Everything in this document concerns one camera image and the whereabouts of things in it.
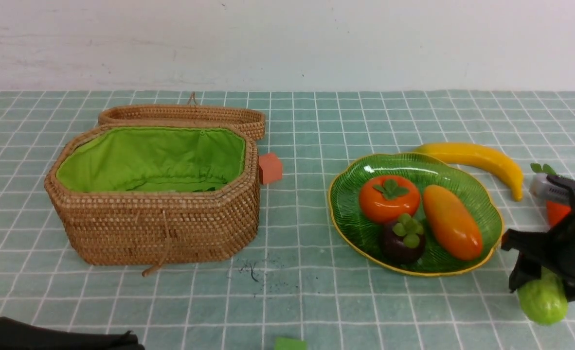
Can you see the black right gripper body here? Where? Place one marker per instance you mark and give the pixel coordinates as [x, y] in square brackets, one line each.
[553, 250]

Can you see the orange toy carrot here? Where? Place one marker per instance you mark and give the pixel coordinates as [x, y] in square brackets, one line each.
[555, 211]

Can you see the green toy cucumber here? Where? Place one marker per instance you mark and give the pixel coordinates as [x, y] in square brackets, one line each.
[543, 300]

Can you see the orange yellow toy mango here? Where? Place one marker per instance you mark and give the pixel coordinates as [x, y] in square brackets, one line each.
[454, 228]

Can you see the yellow toy banana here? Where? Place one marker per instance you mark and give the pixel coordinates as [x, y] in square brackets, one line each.
[479, 156]

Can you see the purple toy mangosteen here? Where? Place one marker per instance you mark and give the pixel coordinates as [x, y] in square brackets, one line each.
[402, 241]

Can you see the orange toy persimmon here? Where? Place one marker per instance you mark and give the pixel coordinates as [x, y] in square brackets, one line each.
[385, 198]

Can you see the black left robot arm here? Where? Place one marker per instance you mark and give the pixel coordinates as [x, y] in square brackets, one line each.
[16, 335]

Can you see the green checkered tablecloth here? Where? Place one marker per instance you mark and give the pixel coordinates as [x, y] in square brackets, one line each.
[298, 278]

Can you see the green foam block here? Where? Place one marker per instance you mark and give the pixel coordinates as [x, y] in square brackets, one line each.
[288, 343]

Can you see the salmon foam block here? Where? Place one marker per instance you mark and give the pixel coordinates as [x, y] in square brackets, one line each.
[270, 168]

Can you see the woven wicker basket lid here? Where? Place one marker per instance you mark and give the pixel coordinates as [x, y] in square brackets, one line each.
[249, 121]

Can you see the woven wicker basket green lining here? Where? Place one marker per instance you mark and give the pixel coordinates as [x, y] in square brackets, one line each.
[157, 192]

